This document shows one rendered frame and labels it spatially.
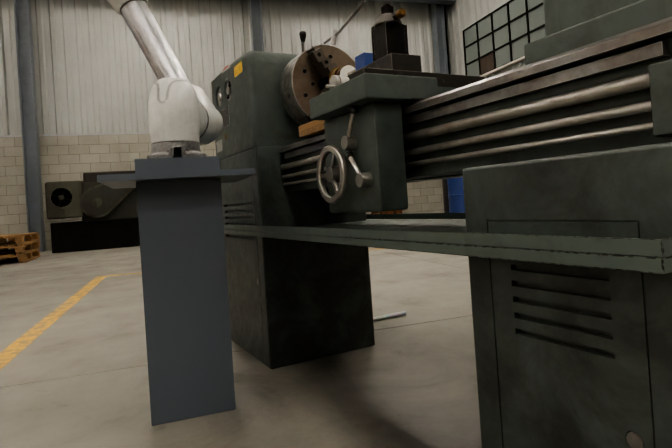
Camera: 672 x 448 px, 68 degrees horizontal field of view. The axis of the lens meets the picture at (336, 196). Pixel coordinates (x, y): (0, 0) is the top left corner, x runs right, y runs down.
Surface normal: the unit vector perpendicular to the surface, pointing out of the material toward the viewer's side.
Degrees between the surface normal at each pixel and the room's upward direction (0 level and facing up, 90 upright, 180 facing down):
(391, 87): 90
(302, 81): 90
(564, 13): 90
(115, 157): 90
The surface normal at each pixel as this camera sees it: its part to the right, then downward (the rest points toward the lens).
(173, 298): 0.33, -0.03
